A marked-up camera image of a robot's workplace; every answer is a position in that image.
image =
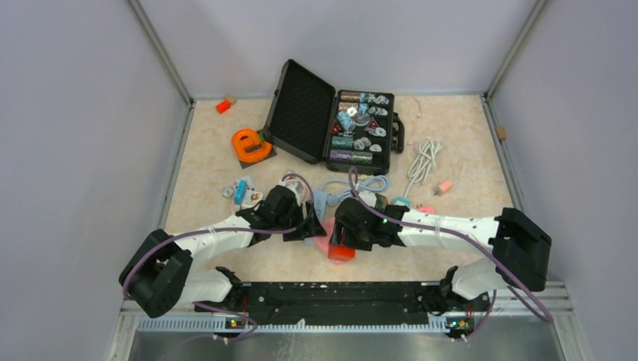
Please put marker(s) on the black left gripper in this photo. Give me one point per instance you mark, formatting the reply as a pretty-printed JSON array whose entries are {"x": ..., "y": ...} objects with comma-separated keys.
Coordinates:
[{"x": 311, "y": 229}]

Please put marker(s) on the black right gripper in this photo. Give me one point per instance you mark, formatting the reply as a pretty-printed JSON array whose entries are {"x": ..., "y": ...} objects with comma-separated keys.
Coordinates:
[{"x": 337, "y": 238}]

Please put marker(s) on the red cube socket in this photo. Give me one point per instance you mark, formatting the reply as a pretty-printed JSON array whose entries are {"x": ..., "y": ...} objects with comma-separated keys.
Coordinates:
[{"x": 341, "y": 253}]

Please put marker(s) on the pink triangular power strip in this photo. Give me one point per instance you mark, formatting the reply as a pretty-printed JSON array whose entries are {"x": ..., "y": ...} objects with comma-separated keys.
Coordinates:
[{"x": 322, "y": 243}]

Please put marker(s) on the small blue plug adapter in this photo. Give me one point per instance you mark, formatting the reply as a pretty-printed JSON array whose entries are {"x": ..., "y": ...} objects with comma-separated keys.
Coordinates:
[{"x": 240, "y": 191}]

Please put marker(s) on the teal power strip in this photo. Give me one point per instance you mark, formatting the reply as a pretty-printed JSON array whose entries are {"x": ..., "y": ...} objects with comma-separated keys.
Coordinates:
[{"x": 401, "y": 202}]

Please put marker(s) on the small pink plug adapter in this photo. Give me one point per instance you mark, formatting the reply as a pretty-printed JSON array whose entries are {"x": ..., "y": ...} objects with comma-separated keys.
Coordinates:
[{"x": 443, "y": 188}]

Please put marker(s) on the dark green cube socket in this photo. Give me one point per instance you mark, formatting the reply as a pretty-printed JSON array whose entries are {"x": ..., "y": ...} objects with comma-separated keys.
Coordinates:
[{"x": 381, "y": 202}]

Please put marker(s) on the light blue power strip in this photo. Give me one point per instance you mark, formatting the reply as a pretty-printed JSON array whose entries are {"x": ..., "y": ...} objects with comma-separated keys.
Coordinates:
[{"x": 320, "y": 203}]

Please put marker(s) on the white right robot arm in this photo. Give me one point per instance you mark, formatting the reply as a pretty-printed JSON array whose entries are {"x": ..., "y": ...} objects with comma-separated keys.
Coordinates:
[{"x": 515, "y": 251}]

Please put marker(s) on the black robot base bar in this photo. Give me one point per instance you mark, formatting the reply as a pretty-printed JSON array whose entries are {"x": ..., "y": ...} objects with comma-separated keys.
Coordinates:
[{"x": 345, "y": 303}]

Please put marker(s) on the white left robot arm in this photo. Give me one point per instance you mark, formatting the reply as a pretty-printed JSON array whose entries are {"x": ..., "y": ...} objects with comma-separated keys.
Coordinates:
[{"x": 164, "y": 271}]

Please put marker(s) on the white cube socket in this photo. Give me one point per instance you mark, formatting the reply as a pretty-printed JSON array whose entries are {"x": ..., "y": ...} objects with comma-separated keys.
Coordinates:
[{"x": 256, "y": 197}]

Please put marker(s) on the light blue plug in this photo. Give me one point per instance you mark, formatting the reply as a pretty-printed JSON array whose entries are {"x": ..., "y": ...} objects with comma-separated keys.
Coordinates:
[{"x": 332, "y": 200}]

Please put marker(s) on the orange tape dispenser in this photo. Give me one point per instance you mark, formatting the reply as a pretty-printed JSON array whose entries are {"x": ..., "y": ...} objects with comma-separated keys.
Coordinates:
[{"x": 250, "y": 147}]

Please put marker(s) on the black open carrying case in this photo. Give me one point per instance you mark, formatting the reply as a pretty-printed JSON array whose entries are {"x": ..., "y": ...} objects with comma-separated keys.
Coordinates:
[{"x": 317, "y": 123}]

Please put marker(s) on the small red block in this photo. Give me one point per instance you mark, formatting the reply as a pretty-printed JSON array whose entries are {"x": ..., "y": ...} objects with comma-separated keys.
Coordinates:
[{"x": 223, "y": 106}]

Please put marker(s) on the small wooden block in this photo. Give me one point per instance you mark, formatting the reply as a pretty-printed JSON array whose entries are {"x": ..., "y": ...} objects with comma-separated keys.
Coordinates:
[{"x": 231, "y": 99}]

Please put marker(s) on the wooden block on rail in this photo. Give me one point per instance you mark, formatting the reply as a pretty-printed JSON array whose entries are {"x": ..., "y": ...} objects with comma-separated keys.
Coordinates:
[{"x": 501, "y": 133}]

